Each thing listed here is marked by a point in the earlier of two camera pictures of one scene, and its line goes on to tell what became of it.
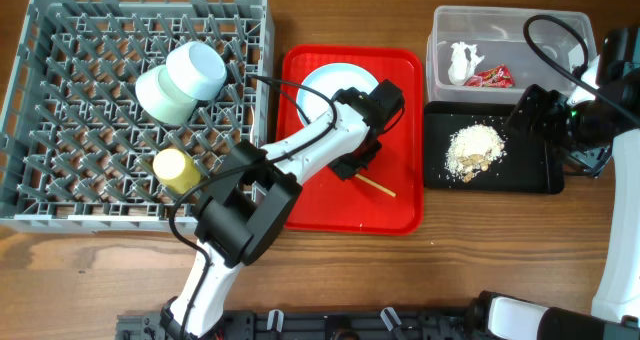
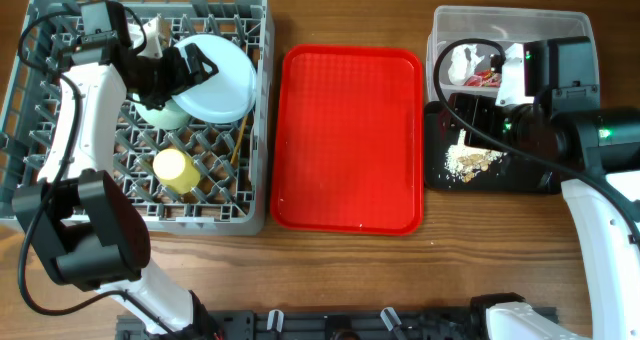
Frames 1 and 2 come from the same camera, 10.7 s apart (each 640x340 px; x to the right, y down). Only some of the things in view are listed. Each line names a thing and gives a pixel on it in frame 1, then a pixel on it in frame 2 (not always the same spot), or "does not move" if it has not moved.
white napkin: x=463 y=62 does not move
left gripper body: x=353 y=163 to x=167 y=75
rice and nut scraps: x=471 y=149 does not move
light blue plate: x=331 y=79 to x=224 y=96
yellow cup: x=175 y=170 does not move
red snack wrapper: x=498 y=77 does not move
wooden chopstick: x=359 y=176 to x=240 y=139
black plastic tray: x=476 y=147 does not move
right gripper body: x=576 y=129 to x=499 y=124
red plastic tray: x=331 y=203 does not move
